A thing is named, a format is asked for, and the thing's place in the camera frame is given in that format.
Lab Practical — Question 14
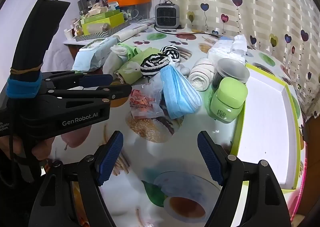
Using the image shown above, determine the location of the white box green rim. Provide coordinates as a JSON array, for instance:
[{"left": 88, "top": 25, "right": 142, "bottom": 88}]
[{"left": 230, "top": 63, "right": 307, "bottom": 190}]

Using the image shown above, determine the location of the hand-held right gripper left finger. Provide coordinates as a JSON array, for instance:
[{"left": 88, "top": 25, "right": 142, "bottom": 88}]
[{"left": 29, "top": 130, "right": 124, "bottom": 227}]

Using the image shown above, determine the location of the white cloth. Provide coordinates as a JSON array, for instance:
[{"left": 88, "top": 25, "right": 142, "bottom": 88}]
[{"left": 102, "top": 53, "right": 127, "bottom": 75}]

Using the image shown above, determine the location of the grey desk heater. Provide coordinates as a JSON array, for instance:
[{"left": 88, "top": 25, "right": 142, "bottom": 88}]
[{"left": 154, "top": 0, "right": 182, "bottom": 29}]

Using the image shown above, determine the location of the clear candy bag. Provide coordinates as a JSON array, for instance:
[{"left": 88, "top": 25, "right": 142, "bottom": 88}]
[{"left": 129, "top": 84, "right": 165, "bottom": 120}]

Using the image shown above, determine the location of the rolled white paper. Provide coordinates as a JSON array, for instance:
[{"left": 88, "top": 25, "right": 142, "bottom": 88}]
[{"left": 116, "top": 24, "right": 155, "bottom": 42}]

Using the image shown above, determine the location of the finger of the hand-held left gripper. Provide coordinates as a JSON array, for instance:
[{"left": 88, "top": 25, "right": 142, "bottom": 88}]
[
  {"left": 41, "top": 71, "right": 114, "bottom": 91},
  {"left": 53, "top": 83, "right": 132, "bottom": 107}
]

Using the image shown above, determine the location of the wooden side table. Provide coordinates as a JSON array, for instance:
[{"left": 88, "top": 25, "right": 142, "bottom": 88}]
[{"left": 63, "top": 40, "right": 83, "bottom": 62}]

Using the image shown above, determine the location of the blue face mask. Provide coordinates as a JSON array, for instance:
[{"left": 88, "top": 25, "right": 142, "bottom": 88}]
[{"left": 159, "top": 63, "right": 202, "bottom": 120}]

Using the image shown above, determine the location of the black heater cable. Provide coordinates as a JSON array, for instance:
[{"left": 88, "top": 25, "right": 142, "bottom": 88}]
[{"left": 154, "top": 24, "right": 221, "bottom": 36}]

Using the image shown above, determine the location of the green towel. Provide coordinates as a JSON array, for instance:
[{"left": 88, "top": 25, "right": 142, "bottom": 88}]
[{"left": 114, "top": 48, "right": 163, "bottom": 85}]

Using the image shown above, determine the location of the food print tablecloth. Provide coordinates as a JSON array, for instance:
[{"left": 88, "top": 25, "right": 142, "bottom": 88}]
[{"left": 42, "top": 23, "right": 310, "bottom": 227}]

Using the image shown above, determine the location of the dark jar clear lid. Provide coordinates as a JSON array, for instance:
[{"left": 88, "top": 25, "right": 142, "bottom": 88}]
[{"left": 212, "top": 58, "right": 250, "bottom": 92}]

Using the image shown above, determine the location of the chevron patterned tray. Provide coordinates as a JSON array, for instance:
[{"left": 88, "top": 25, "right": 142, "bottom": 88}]
[{"left": 74, "top": 20, "right": 131, "bottom": 42}]

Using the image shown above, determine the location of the wet wipes pack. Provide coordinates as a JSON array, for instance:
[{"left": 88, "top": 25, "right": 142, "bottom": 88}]
[{"left": 72, "top": 37, "right": 119, "bottom": 72}]

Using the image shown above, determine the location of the green cardboard box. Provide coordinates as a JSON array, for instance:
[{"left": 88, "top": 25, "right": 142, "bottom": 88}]
[{"left": 80, "top": 9, "right": 125, "bottom": 35}]

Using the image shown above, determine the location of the black white striped sock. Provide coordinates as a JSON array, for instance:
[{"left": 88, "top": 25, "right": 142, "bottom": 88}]
[
  {"left": 160, "top": 45, "right": 181, "bottom": 63},
  {"left": 139, "top": 53, "right": 173, "bottom": 76}
]

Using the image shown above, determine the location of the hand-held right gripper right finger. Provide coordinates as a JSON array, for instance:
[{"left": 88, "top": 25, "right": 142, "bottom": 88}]
[{"left": 197, "top": 130, "right": 292, "bottom": 227}]

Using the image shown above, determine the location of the white red-striped towel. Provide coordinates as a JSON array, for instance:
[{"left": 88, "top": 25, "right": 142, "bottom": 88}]
[{"left": 187, "top": 57, "right": 216, "bottom": 91}]

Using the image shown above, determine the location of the green cream jar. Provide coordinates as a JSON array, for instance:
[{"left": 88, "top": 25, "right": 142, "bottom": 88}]
[{"left": 209, "top": 77, "right": 248, "bottom": 123}]

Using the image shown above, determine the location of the person's left hand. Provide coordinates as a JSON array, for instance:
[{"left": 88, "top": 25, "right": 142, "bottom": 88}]
[{"left": 0, "top": 135, "right": 55, "bottom": 165}]

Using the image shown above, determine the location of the white tissue pack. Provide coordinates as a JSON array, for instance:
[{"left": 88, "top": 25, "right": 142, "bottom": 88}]
[{"left": 207, "top": 34, "right": 248, "bottom": 63}]

